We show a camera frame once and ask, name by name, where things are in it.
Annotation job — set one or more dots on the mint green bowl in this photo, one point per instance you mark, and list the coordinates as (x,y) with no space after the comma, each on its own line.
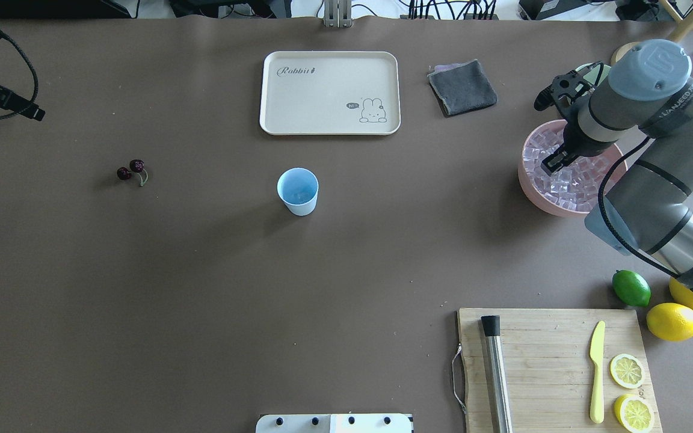
(594,73)

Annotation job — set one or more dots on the green lime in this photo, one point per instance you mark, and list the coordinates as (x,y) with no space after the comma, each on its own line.
(631,288)

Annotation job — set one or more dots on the pink bowl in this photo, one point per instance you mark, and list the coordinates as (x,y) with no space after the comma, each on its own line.
(533,192)

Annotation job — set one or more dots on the lemon slice upper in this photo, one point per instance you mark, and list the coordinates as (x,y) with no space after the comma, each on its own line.
(627,371)

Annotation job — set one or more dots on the yellow lemon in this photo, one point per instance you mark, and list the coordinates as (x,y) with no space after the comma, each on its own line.
(670,321)
(680,294)

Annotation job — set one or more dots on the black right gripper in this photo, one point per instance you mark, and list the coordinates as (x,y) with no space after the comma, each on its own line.
(575,139)

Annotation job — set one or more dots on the lemon half lower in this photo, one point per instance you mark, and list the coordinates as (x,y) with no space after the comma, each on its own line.
(634,414)

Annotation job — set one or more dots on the steel muddler black tip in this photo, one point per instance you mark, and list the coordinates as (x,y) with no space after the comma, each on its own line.
(496,374)

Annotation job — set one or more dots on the light blue plastic cup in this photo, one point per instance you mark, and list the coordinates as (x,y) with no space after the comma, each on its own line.
(298,188)

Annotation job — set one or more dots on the yellow lemon upper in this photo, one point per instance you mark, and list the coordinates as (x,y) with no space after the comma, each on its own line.
(680,294)

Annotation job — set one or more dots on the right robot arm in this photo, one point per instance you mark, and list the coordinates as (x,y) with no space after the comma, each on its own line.
(644,213)

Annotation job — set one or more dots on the clear ice cubes pile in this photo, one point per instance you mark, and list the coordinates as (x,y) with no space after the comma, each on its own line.
(569,180)

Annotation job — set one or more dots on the yellow plastic knife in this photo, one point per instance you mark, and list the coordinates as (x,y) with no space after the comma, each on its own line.
(596,355)

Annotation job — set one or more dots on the bamboo cutting board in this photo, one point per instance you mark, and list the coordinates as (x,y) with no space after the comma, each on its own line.
(549,373)

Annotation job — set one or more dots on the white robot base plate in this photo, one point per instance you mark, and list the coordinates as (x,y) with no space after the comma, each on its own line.
(336,422)

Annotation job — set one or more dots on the yellow lemon lower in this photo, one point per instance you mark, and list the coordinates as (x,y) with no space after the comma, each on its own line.
(670,321)

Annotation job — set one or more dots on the cream rabbit serving tray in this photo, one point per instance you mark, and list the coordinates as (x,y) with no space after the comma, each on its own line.
(330,93)

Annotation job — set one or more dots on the wooden cup stand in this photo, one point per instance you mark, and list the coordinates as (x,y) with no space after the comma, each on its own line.
(684,24)

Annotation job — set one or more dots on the aluminium frame post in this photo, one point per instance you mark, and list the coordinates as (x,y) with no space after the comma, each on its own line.
(337,14)

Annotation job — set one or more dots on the dark red cherry pair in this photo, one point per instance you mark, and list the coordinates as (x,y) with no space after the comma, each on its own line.
(134,167)

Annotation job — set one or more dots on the grey folded cloth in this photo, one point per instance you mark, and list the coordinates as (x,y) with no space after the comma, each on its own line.
(462,87)

